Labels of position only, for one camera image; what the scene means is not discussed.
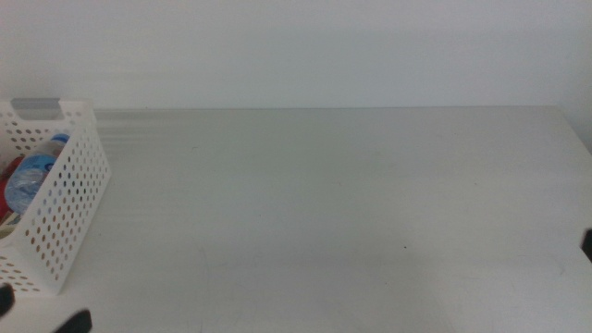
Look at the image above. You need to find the red cola can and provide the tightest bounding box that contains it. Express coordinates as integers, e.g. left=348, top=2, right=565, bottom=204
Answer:
left=0, top=155, right=25, bottom=221

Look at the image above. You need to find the clear water bottle blue cap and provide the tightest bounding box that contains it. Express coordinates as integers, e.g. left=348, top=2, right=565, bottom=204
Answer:
left=4, top=132, right=71, bottom=216

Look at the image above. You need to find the white perforated plastic basket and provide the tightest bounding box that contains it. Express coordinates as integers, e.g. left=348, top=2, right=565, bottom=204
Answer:
left=0, top=96, right=112, bottom=297

